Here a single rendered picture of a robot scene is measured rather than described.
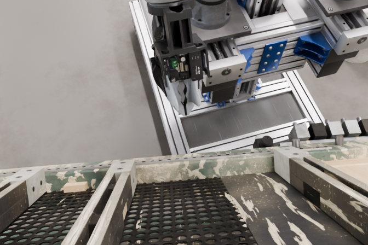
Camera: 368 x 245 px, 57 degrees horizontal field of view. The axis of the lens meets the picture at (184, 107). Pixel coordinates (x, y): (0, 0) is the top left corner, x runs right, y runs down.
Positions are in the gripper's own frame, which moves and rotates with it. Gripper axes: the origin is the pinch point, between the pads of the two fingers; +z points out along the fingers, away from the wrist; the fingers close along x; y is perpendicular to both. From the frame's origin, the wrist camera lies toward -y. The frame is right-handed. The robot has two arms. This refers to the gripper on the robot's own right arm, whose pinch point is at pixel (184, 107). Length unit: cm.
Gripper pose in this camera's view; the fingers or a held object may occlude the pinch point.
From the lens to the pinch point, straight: 62.3
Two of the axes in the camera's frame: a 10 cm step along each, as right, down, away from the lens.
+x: 9.6, -2.3, 1.4
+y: 2.4, 4.9, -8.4
